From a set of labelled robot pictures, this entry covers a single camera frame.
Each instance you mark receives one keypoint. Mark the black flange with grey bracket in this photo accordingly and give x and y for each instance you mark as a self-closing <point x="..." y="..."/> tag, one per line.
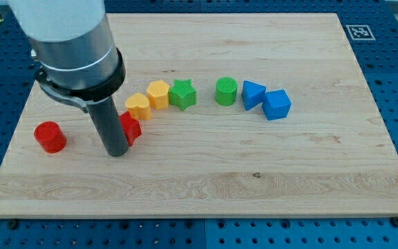
<point x="81" y="98"/>

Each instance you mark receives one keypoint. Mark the light wooden board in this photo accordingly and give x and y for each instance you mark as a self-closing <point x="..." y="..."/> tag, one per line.
<point x="331" y="157"/>

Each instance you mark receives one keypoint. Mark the blue cube block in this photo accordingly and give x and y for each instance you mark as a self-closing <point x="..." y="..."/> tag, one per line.
<point x="276" y="104"/>

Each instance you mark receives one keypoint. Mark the yellow heart block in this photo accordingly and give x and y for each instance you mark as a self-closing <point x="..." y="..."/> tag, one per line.
<point x="139" y="107"/>

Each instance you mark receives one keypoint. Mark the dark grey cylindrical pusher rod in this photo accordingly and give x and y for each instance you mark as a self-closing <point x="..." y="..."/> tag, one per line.
<point x="107" y="123"/>

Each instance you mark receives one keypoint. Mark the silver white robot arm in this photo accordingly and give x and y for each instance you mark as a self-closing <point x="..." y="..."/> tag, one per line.
<point x="80" y="64"/>

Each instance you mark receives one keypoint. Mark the red cylinder block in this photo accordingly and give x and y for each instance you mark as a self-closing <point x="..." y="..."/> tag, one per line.
<point x="50" y="136"/>

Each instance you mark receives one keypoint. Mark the green star block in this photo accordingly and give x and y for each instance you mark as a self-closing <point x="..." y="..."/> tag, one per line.
<point x="182" y="94"/>

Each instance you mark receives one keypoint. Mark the red star block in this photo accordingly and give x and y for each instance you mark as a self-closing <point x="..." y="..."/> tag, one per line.
<point x="131" y="127"/>

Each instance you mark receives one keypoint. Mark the white fiducial marker tag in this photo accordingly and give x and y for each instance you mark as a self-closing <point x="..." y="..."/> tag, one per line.
<point x="359" y="32"/>

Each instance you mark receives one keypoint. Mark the yellow hexagon block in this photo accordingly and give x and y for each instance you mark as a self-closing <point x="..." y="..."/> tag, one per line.
<point x="158" y="94"/>

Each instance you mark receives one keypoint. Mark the green cylinder block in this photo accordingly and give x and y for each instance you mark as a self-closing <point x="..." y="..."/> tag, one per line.
<point x="226" y="90"/>

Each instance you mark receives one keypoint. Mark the blue triangle block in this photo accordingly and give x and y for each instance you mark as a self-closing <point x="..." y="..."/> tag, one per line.
<point x="252" y="94"/>

